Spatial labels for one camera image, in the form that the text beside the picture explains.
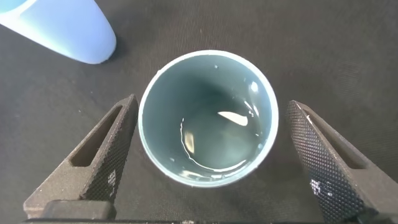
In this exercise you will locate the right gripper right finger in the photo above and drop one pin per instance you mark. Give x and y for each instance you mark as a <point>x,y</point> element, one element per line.
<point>357,189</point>

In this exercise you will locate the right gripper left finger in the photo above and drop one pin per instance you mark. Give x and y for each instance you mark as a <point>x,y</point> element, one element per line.
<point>74,183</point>

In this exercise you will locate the teal plastic cup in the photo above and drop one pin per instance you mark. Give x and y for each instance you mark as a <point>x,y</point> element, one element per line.
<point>161,109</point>

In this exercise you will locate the black table cloth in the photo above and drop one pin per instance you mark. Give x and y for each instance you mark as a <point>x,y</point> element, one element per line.
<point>311,46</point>

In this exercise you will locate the light blue plastic cup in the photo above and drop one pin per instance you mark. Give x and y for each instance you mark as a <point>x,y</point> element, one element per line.
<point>68,28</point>

